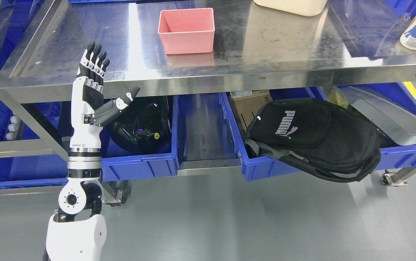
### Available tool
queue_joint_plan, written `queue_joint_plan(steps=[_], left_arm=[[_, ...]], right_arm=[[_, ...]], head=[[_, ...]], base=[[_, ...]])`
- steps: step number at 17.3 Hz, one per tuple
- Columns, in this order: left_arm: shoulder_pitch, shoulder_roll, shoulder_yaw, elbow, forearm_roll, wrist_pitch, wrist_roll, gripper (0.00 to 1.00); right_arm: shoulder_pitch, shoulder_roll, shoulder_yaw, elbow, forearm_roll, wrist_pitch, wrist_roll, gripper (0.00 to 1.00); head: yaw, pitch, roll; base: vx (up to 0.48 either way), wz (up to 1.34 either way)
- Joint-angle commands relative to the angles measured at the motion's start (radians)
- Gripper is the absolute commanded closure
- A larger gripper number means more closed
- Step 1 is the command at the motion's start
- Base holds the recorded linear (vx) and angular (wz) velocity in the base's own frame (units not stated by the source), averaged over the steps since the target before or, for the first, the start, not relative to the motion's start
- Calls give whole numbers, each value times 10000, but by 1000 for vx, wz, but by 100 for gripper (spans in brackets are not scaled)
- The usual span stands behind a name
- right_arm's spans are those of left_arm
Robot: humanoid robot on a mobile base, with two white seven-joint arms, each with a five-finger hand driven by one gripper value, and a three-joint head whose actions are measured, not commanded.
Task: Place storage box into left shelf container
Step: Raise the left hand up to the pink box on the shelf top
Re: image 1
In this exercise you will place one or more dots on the brown cardboard box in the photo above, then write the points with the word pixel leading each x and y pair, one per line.
pixel 246 104

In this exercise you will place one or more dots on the beige plastic container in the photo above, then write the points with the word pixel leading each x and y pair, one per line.
pixel 306 8

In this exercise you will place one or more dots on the blue bin with helmet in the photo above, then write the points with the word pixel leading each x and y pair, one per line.
pixel 120 165

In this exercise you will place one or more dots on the pink plastic storage box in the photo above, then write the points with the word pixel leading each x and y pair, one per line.
pixel 187 31

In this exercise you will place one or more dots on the black Puma backpack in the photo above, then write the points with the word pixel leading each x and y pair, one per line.
pixel 316 137

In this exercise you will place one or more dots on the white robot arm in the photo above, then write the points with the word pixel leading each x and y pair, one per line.
pixel 77 230

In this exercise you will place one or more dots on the black helmet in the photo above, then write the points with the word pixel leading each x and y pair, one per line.
pixel 145 127

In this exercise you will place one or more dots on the blue bin with backpack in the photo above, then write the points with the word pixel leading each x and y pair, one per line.
pixel 255 168

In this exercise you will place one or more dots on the grey flat tray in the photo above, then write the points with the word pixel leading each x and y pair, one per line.
pixel 390 117

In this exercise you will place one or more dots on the blue bin far left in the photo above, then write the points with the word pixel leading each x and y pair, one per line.
pixel 32 171

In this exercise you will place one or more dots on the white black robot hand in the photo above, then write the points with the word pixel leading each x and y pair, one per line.
pixel 89 112

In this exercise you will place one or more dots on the stainless steel shelf table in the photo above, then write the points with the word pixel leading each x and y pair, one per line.
pixel 352 42

